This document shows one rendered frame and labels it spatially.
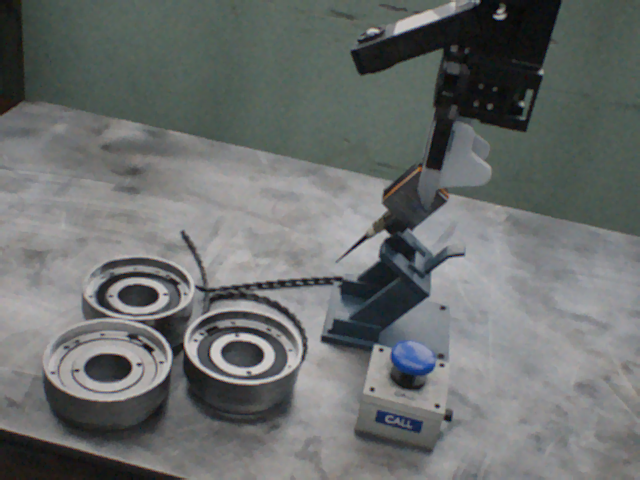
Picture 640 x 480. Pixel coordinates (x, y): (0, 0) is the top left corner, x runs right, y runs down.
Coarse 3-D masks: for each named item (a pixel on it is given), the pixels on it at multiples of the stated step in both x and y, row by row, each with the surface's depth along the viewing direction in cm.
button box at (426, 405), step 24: (384, 360) 73; (384, 384) 71; (408, 384) 70; (432, 384) 71; (360, 408) 70; (384, 408) 70; (408, 408) 69; (432, 408) 69; (360, 432) 71; (384, 432) 71; (408, 432) 70; (432, 432) 70
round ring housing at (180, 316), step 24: (120, 264) 82; (144, 264) 83; (168, 264) 82; (120, 288) 79; (144, 288) 81; (192, 288) 79; (96, 312) 75; (144, 312) 77; (168, 312) 75; (192, 312) 79; (168, 336) 77
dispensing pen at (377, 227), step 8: (416, 168) 76; (400, 176) 78; (408, 176) 77; (392, 184) 78; (384, 192) 79; (448, 192) 78; (384, 216) 79; (392, 216) 79; (376, 224) 80; (384, 224) 79; (368, 232) 80; (376, 232) 80; (360, 240) 81; (352, 248) 82; (344, 256) 82
